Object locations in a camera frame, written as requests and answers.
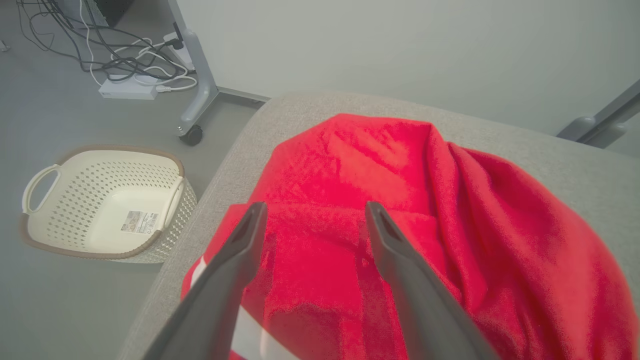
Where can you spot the grey partition leg with caster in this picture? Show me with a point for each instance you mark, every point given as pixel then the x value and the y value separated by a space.
pixel 197 75

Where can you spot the black equipment box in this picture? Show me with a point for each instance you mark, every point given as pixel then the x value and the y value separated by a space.
pixel 107 10

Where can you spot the cream perforated laundry basket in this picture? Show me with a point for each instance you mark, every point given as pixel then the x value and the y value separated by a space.
pixel 100 210

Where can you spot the white power strip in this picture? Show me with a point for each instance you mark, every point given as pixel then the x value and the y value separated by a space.
pixel 181 52

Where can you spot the red and white jersey garment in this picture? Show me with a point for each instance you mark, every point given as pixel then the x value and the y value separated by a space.
pixel 475 240

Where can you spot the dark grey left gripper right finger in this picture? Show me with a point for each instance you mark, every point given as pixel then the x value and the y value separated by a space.
pixel 415 295

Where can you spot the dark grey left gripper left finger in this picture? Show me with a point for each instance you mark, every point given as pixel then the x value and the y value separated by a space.
pixel 225 280

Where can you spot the flat white power adapter box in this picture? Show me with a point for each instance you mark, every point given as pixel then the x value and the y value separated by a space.
pixel 127 90

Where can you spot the grey partition post with foot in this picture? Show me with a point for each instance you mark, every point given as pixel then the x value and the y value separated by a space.
pixel 595 125

